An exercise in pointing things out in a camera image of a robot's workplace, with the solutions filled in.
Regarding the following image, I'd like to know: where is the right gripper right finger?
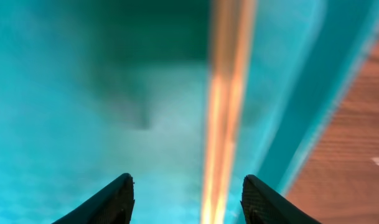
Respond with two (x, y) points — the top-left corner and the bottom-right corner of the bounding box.
(241, 174), (321, 224)

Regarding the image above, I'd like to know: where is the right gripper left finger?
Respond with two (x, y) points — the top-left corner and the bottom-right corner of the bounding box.
(53, 173), (135, 224)

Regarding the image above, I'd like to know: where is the wooden chopstick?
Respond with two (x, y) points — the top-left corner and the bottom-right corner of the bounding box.
(200, 0), (236, 224)
(212, 0), (258, 224)

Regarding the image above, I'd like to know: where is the teal plastic serving tray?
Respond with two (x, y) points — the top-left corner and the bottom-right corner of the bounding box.
(0, 0), (379, 223)

